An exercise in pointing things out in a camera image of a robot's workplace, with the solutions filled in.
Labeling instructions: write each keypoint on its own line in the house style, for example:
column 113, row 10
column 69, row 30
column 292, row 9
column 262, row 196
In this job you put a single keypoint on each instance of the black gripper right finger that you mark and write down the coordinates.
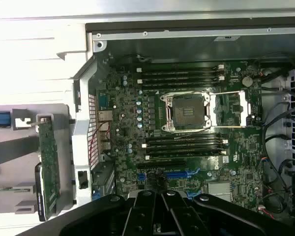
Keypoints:
column 211, row 216

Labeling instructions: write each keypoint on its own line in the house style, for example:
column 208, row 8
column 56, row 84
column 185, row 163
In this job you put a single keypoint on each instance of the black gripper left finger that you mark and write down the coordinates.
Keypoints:
column 93, row 216

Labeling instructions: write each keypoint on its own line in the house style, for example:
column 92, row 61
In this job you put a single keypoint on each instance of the silver chipset heat sink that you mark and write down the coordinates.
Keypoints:
column 218, row 188

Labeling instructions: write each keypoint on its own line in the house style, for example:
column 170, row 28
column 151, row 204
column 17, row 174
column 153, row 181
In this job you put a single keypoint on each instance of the blue expansion slot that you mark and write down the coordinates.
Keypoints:
column 177, row 175

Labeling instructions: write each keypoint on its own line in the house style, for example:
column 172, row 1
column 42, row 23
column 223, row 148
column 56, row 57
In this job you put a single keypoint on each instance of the black RAM slot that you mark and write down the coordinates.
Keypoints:
column 177, row 86
column 182, row 157
column 182, row 151
column 177, row 69
column 177, row 80
column 177, row 74
column 182, row 145
column 182, row 140

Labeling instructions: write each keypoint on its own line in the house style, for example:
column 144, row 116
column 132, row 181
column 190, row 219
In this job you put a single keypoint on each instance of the long black expansion slot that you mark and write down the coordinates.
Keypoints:
column 162, row 164

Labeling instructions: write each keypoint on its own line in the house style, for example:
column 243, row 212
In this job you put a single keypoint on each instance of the grey parts rack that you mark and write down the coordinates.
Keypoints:
column 19, row 177

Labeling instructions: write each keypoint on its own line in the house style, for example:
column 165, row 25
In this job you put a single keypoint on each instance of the silver rear port block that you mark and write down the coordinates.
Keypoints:
column 104, row 118

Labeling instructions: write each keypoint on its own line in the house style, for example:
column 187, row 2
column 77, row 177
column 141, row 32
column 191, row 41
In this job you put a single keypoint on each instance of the CPU socket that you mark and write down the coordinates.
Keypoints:
column 186, row 110

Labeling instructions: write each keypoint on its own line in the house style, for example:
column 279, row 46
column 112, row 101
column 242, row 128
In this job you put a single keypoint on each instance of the silver socket cover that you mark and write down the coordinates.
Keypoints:
column 244, row 108

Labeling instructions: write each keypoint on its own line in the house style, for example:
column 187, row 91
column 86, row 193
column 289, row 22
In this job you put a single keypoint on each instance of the green motherboard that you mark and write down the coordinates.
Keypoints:
column 127, row 98

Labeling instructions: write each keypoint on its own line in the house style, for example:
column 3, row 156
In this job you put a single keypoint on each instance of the hard disk with blue carrier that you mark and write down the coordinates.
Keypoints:
column 0, row 119

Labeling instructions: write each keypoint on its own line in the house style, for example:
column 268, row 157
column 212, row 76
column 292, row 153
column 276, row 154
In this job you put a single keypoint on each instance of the silver coin battery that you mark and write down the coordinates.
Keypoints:
column 248, row 80

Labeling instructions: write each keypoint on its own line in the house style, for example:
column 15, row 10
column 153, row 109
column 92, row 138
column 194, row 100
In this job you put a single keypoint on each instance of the grey open PC case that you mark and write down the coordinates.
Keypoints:
column 186, row 49

